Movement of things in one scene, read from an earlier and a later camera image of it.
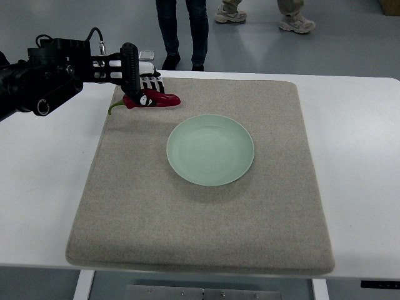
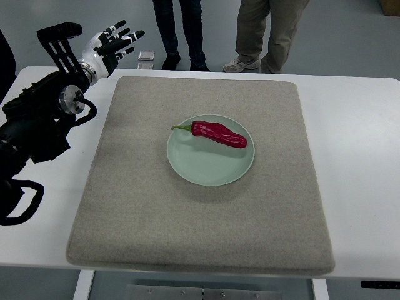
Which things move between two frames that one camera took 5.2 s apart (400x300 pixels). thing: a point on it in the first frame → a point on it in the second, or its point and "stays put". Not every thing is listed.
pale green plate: x=210 y=150 stays put
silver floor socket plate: x=146 y=55 stays put
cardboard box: x=390 y=7 stays put
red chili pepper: x=162 y=99 → x=213 y=132
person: x=292 y=19 → x=284 y=15
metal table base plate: x=162 y=292 stays put
